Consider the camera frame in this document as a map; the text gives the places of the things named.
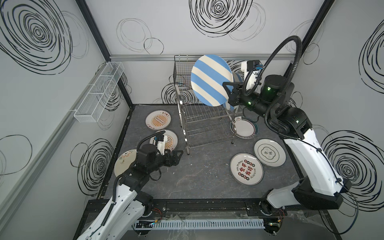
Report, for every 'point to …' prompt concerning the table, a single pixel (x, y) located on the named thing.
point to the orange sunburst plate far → (158, 119)
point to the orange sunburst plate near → (171, 140)
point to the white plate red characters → (246, 169)
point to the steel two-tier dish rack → (204, 124)
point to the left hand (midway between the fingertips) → (177, 151)
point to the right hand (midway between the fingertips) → (223, 82)
